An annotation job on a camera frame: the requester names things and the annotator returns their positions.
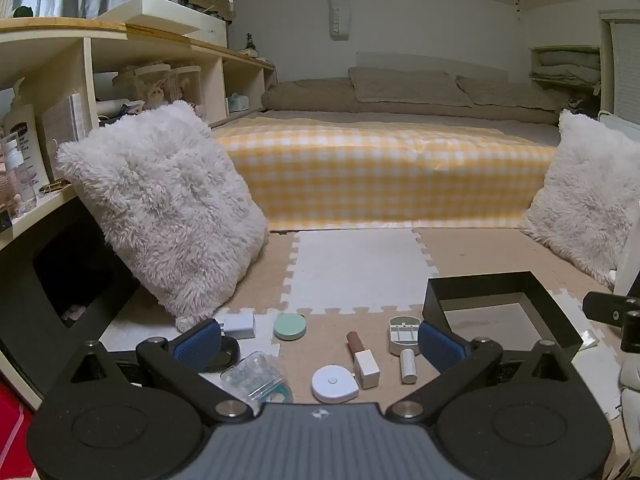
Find wooden shelf unit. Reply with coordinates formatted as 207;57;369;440
0;17;278;261

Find clear plastic case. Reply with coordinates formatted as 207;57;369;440
220;352;287;403

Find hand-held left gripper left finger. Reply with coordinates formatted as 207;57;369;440
70;320;253;420

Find white flat box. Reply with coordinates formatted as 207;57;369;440
97;0;228;51

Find brown lipstick with white cap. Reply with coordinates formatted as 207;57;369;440
346;331;381;390

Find white padded cushion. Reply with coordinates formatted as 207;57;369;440
620;355;640;411

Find white door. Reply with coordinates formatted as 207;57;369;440
600;10;640;126

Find green round compact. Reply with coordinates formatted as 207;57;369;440
273;312;307;342

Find beige bed pillow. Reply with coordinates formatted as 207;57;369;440
456;76;556;110
348;66;473;107

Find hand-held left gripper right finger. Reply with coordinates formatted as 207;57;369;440
386;321;571;423

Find white fan heater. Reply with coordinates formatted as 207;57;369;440
612;232;640;293

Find white tape measure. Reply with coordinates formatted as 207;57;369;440
311;364;360;404

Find black cardboard box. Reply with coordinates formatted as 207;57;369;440
422;271;584;361

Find teal round ring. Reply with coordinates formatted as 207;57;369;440
265;382;294;405

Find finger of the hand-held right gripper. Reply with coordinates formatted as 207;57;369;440
621;310;640;353
582;291;640;322

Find clear plastic container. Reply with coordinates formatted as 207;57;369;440
172;65;203;108

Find grey notebook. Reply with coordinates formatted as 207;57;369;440
42;92;88;186

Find beige foam mat tile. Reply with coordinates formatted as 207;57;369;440
412;227;616;376

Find small white cylinder tube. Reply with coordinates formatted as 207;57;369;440
399;348;418;385

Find white charger adapter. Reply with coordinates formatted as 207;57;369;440
222;314;257;339

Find yellow checkered bed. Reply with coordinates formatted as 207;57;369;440
212;117;558;233

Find fluffy white pillow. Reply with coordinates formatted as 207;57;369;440
56;101;268;333
520;109;640;288

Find folded beige bedding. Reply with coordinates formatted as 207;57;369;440
530;46;601;93

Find beige duvet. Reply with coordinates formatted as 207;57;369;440
261;78;558;125

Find red plastic bin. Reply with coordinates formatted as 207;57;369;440
0;380;36;480

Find clear plastic bottle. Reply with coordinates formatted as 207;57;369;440
0;135;38;216

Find black round compact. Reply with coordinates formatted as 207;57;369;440
200;335;241;373

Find black storage cabinet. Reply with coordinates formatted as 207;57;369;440
0;200;141;396

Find clear container with plush rabbit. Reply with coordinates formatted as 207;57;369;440
132;65;173;111

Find white lotion bottle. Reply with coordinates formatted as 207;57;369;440
0;102;51;196

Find white hanging bag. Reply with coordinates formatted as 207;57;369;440
327;0;351;41

